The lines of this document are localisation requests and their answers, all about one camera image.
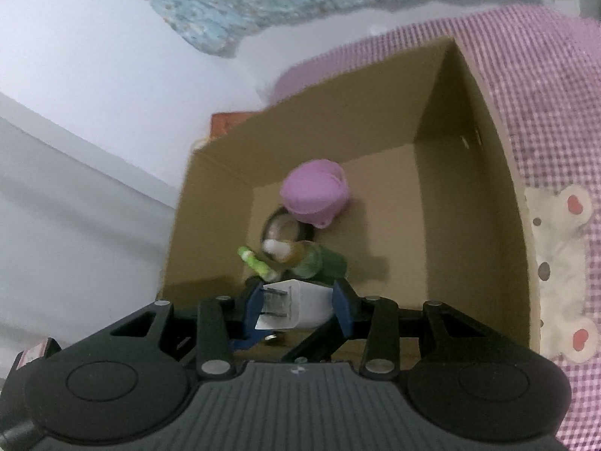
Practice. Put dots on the red printed bag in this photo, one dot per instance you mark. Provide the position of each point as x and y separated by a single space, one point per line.
225 124

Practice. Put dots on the cardboard box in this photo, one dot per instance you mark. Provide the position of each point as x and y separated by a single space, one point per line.
446 225

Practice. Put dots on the black tape roll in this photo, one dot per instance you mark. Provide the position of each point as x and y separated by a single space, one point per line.
305 234

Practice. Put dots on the white charger plug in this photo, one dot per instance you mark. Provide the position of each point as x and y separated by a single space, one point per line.
305 305

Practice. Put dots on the green glue stick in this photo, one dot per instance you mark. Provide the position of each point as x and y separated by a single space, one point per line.
256 263

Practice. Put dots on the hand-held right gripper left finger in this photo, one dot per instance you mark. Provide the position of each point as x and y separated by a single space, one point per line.
253 312

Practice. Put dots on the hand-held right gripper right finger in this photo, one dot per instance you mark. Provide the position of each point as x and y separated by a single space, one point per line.
342 310

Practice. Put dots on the pink checked blanket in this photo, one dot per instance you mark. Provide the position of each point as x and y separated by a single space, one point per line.
540 103

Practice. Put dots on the green dropper bottle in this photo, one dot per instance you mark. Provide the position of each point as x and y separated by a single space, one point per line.
324 263

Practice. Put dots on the purple collapsible cup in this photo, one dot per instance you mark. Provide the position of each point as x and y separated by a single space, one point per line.
312 192

